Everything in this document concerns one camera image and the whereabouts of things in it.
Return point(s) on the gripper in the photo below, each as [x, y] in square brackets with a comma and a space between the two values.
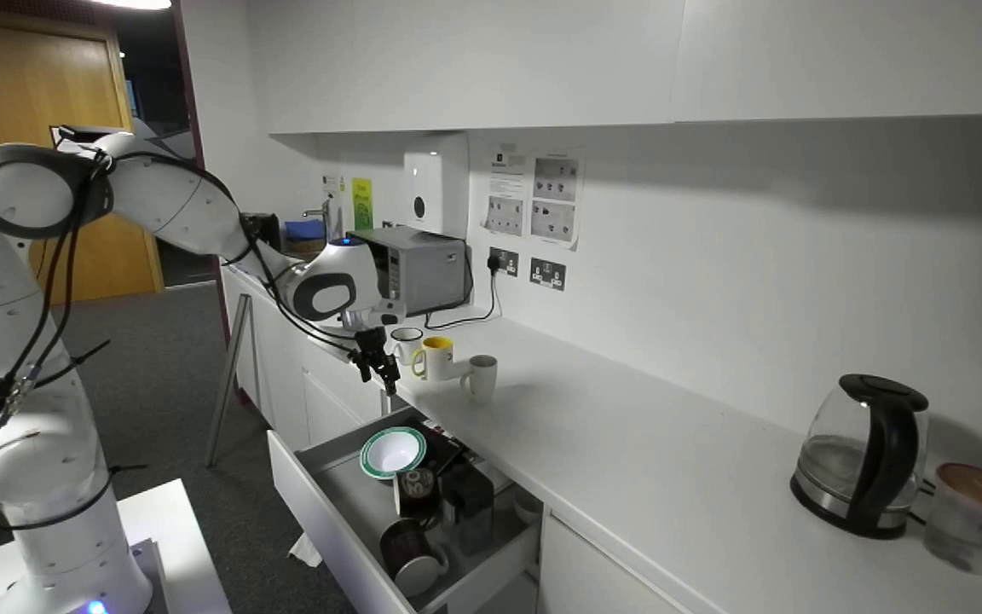
[370, 344]

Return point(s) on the yellow sign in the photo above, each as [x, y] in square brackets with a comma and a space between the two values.
[362, 203]

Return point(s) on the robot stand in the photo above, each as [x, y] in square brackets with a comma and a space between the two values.
[176, 546]

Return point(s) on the white mug yellow inside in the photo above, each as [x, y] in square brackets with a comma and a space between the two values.
[438, 360]

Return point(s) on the paper notices on wall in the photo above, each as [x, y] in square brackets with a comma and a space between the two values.
[535, 198]

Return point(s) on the tap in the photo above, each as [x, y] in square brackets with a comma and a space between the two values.
[323, 215]

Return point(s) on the plastic tub brown lid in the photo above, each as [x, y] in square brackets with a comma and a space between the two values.
[973, 520]

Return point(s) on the white wall cabinet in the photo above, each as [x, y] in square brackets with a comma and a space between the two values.
[627, 60]

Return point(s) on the white paper scrap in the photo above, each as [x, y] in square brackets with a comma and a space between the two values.
[307, 551]

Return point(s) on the white drawer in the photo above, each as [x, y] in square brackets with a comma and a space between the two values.
[329, 512]

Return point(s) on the white cabinet door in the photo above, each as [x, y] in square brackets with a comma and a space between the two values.
[585, 571]

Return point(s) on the black mug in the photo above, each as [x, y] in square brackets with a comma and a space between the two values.
[417, 495]

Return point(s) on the wall socket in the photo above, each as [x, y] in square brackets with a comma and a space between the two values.
[547, 274]
[508, 263]

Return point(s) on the black appliance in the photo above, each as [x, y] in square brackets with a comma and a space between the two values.
[262, 228]

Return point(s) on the grey mug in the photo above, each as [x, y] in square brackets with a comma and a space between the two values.
[482, 379]

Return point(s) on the blue container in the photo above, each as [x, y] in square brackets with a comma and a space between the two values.
[304, 230]

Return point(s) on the grey microwave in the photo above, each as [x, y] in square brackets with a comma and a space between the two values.
[423, 269]

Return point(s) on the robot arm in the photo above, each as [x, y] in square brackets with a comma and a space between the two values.
[48, 477]

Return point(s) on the wooden door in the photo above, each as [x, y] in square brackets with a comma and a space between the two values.
[31, 94]

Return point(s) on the white cup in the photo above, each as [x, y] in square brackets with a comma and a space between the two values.
[528, 509]

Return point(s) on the small white mug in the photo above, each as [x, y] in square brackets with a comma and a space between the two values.
[408, 344]

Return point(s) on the white paper towel dispenser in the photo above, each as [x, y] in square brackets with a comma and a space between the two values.
[433, 183]

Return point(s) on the dark mug white inside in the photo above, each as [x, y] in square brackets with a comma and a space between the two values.
[410, 554]

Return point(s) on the white bowl green rim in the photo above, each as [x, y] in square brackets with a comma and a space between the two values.
[392, 452]

